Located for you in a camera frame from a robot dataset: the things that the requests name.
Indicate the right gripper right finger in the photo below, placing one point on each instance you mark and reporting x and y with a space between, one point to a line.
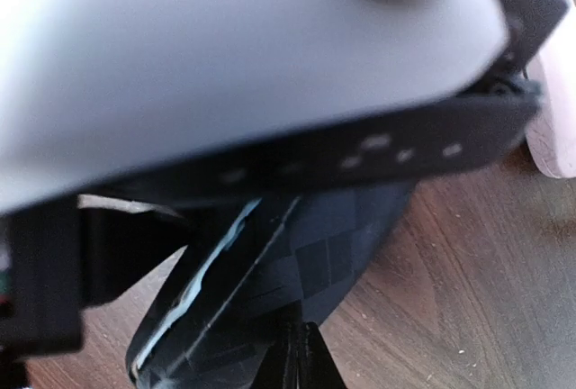
317 369

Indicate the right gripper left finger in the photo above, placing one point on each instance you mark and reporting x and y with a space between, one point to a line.
279 368

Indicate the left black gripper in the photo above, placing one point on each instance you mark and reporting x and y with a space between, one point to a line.
64 258

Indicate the black glasses case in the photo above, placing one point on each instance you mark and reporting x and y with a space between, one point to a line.
255 268

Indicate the pink glasses case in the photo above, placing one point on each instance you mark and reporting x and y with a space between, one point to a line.
551 136

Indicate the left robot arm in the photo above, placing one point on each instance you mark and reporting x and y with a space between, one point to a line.
97 92

